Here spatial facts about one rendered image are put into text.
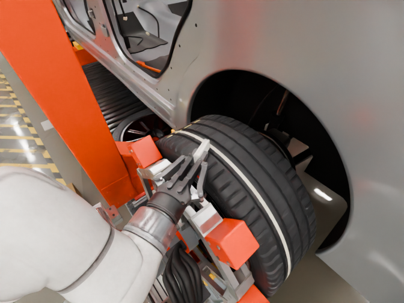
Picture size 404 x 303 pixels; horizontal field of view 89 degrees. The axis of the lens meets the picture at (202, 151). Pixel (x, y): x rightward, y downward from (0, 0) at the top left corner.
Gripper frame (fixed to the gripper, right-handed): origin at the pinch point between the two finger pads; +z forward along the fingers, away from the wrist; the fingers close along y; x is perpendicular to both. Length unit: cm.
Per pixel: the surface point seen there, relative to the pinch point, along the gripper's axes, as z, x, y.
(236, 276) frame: -17.9, -23.5, 17.0
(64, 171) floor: 22, -108, -164
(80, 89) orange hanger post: 4.8, 7.1, -46.1
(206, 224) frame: -14.1, -9.0, 7.3
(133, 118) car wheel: 68, -61, -99
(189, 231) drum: -10.2, -28.9, -1.4
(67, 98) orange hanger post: 0.6, 5.6, -48.1
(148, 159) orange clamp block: -0.6, -10.2, -19.6
